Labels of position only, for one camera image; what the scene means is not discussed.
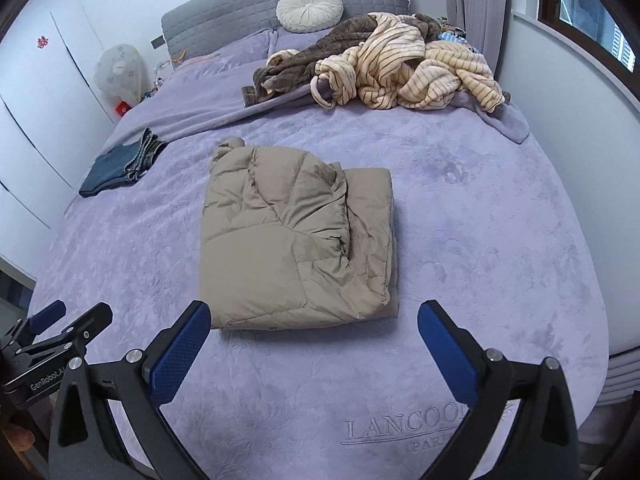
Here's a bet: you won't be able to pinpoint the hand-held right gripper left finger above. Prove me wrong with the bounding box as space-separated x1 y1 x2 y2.
47 300 212 480

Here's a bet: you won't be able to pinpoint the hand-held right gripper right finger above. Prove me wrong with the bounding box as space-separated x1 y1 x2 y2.
417 300 581 480

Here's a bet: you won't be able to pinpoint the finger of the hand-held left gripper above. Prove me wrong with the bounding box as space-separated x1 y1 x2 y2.
20 300 67 341
30 302 114 361

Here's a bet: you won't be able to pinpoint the beige puffer jacket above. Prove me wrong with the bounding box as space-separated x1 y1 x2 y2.
199 136 398 332

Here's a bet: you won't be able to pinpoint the purple bed cover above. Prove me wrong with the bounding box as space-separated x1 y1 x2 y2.
27 25 640 480

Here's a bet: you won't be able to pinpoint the folded blue jeans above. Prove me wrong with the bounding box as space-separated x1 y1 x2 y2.
78 127 168 198

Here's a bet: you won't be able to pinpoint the white wardrobe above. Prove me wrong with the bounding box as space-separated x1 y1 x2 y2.
0 0 131 271

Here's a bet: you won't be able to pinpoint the white covered floor fan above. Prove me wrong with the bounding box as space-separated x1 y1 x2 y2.
94 44 143 103

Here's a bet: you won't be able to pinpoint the purple duvet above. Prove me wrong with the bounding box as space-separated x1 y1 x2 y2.
107 27 531 146

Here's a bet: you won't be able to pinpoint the cream striped fleece robe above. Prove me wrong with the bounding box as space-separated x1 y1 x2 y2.
310 12 506 113

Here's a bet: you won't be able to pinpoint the brown fleece robe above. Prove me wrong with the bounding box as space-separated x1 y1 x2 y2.
241 12 443 109

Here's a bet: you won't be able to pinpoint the colourful patterned cloth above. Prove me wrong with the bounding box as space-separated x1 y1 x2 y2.
436 17 468 43

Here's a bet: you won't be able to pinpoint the purple pillow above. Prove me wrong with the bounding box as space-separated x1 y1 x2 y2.
270 25 351 51

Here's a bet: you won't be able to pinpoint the grey quilted headboard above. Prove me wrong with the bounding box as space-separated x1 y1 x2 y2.
161 0 412 63

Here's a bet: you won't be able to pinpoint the light grey curtain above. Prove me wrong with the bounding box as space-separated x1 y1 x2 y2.
447 0 511 81

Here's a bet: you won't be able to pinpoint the round white pleated cushion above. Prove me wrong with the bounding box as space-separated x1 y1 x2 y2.
276 0 344 35

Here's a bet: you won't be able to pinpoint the dark framed window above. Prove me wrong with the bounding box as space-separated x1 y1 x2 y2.
537 0 640 78

